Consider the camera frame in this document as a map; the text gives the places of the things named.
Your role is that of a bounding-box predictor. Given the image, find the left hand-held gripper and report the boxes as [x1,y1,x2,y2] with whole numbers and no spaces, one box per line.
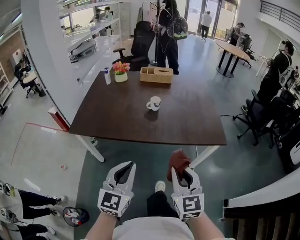
[97,161,137,218]

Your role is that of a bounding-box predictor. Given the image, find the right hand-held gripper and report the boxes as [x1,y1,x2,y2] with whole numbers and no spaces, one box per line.
[171,166,205,222]

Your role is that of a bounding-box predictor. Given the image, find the reddish brown cloth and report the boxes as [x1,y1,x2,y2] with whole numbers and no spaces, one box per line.
[166,149,192,183]

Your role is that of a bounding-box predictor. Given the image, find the white mug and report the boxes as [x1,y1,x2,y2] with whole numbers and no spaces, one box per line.
[146,96,162,112]

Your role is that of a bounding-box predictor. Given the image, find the person's left forearm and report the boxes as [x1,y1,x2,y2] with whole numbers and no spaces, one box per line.
[81,210,121,240]

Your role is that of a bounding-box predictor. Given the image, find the person's right forearm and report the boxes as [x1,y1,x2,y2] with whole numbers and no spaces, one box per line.
[187,212,226,240]

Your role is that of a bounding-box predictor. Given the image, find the white table leg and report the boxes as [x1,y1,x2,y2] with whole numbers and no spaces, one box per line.
[189,145,220,168]

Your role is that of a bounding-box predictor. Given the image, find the person's black trouser leg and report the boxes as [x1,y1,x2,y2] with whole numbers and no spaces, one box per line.
[147,190,180,219]

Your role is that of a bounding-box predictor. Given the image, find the person's white shirt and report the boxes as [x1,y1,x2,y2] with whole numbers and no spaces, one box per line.
[112,217,195,240]

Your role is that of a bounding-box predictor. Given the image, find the black mesh waste bin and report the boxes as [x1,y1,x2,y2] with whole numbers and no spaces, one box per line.
[62,206,90,227]

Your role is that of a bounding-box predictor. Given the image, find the red cabinet box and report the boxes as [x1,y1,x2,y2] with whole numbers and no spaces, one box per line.
[48,105,70,132]

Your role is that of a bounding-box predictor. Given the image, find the dark staircase with railing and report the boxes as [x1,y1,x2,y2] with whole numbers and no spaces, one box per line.
[224,199,300,240]

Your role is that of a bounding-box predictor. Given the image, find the white bottle with blue pump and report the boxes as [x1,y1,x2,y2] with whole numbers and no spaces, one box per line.
[104,67,112,85]

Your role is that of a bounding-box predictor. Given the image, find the white pot of artificial flowers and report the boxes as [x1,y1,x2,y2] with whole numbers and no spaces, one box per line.
[112,61,130,83]

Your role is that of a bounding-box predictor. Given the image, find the wicker organizer basket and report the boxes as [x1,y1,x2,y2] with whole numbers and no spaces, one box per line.
[140,67,174,84]

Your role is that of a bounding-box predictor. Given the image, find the black coat rack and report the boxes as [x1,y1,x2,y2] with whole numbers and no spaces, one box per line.
[143,0,165,66]

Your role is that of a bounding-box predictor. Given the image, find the white machine on shelf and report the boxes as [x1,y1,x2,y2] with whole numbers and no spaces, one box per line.
[70,38,97,58]

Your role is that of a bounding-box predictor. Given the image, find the small round wooden table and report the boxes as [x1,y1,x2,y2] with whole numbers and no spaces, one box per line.
[22,74,38,94]

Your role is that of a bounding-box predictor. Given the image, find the black high-back office chair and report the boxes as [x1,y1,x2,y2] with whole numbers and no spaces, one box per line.
[113,21,156,72]

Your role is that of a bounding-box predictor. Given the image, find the oval wooden table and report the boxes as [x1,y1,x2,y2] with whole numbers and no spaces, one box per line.
[215,41,251,78]

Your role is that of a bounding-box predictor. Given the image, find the glass entrance doors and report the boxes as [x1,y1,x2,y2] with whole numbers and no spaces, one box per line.
[185,0,239,39]

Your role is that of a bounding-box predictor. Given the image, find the black balcony railing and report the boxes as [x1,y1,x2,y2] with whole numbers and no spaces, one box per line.
[260,0,300,32]

